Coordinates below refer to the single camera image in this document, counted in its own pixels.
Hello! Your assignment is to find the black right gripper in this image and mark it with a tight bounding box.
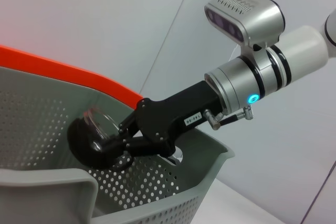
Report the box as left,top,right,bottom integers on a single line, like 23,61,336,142
104,79,224,158

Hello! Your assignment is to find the glass teacup black base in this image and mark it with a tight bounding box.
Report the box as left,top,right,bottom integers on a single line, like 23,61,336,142
67,105,135,170

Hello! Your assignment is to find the grey perforated storage basket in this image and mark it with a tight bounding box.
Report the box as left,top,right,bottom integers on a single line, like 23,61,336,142
0,66,236,224

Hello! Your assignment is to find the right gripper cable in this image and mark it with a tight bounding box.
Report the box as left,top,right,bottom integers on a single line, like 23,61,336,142
204,104,255,131

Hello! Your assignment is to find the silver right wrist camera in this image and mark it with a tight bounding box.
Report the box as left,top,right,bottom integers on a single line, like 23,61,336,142
204,0,286,70

